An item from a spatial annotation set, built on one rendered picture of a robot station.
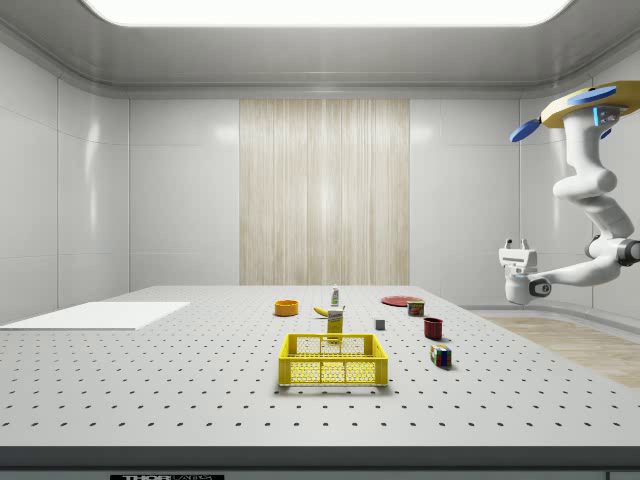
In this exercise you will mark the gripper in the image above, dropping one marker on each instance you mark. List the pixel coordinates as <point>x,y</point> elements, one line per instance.
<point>517,258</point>

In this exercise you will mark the flat-sided can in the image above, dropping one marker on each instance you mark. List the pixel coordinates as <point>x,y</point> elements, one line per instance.
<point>416,308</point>

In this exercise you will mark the red mug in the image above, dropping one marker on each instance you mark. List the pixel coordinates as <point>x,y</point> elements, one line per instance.
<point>433,328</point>

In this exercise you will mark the puzzle cube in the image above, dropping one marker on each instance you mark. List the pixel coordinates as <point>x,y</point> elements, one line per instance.
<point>441,356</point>

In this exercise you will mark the red plate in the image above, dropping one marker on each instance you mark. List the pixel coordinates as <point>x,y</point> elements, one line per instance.
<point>395,301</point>

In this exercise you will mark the drone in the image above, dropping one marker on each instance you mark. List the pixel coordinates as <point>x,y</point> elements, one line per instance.
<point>565,107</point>

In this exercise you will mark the small white bottle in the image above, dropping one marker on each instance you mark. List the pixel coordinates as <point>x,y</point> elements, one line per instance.
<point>335,297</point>

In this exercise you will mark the yellow white box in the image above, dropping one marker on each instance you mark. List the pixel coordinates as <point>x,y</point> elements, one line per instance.
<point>335,322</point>

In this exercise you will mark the banana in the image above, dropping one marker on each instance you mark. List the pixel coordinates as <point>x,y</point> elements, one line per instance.
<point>321,312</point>

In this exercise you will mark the yellow basket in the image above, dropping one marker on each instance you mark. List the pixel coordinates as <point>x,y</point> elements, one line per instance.
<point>332,372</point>

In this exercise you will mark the yellow bowl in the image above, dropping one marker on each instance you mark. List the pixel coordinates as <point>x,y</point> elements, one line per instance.
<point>286,308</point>

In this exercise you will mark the white board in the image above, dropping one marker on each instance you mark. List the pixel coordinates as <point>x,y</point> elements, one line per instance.
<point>90,315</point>

